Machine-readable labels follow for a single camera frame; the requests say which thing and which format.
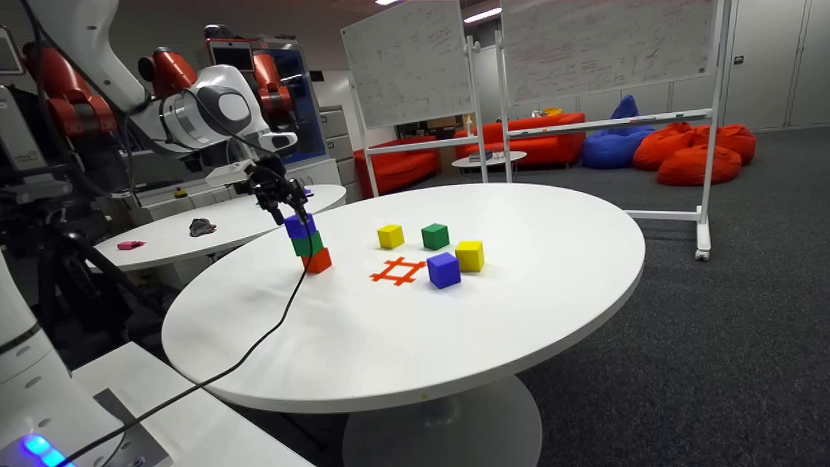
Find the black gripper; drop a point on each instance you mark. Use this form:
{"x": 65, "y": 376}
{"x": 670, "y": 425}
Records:
{"x": 270, "y": 178}

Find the blue toy block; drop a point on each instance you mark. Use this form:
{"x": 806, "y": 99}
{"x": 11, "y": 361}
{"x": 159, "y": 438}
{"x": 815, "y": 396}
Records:
{"x": 302, "y": 226}
{"x": 445, "y": 270}

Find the green toy block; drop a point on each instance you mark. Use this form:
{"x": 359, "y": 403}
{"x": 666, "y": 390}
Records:
{"x": 310, "y": 244}
{"x": 433, "y": 237}

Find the orange toy block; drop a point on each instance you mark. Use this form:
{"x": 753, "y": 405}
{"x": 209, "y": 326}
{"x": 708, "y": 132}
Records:
{"x": 317, "y": 259}

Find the yellow toy block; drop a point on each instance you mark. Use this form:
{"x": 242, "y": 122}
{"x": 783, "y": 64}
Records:
{"x": 389, "y": 237}
{"x": 471, "y": 256}

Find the white round side table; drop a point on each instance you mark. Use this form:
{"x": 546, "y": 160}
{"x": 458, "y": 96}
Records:
{"x": 223, "y": 230}

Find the gray lump object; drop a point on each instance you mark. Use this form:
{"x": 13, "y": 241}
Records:
{"x": 202, "y": 226}

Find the small yellow object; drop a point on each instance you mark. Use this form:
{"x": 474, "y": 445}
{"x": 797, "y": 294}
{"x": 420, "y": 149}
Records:
{"x": 180, "y": 193}

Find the red beanbag sofa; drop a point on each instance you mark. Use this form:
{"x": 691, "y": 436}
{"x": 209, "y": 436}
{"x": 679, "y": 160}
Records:
{"x": 397, "y": 170}
{"x": 546, "y": 143}

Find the orange tape grid mark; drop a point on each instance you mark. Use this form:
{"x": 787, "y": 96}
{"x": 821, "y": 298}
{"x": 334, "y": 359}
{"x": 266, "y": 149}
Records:
{"x": 397, "y": 270}

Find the small pink object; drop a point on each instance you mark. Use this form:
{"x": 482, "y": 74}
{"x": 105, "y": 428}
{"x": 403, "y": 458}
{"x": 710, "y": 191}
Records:
{"x": 129, "y": 244}

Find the small whiteboard on stand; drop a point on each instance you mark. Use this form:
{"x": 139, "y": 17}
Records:
{"x": 404, "y": 61}

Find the small white round table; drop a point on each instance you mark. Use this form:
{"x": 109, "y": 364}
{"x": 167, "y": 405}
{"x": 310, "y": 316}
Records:
{"x": 487, "y": 160}

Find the white base unit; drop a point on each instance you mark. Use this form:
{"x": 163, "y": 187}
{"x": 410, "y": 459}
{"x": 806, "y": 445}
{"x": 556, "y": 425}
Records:
{"x": 171, "y": 424}

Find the ceiling light strip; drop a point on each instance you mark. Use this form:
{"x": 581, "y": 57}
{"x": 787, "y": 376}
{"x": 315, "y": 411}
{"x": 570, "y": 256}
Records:
{"x": 482, "y": 13}

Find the blue beanbag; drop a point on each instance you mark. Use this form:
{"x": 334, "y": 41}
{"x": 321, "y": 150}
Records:
{"x": 613, "y": 143}

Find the large whiteboard on stand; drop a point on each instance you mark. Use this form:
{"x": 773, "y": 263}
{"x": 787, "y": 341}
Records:
{"x": 604, "y": 41}

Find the orange beanbag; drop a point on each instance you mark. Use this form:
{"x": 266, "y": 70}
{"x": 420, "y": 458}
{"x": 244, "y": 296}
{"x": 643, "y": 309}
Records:
{"x": 739, "y": 143}
{"x": 661, "y": 147}
{"x": 701, "y": 163}

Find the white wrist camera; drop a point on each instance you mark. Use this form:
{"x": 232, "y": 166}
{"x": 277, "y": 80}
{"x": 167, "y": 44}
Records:
{"x": 277, "y": 140}

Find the white table pedestal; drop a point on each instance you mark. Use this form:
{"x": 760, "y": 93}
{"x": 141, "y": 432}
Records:
{"x": 441, "y": 432}

